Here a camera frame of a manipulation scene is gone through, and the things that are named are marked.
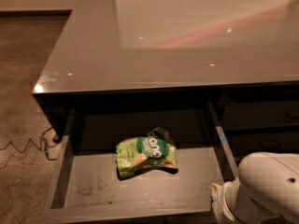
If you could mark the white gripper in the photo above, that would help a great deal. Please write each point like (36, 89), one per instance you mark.
(231, 200)

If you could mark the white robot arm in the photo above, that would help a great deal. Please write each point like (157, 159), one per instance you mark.
(266, 187)

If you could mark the dark glossy drawer cabinet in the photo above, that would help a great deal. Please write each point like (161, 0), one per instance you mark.
(138, 56)

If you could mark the green snack bag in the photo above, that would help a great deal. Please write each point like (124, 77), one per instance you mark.
(154, 151)

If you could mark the dark baseboard strip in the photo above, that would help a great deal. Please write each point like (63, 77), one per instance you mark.
(34, 13)

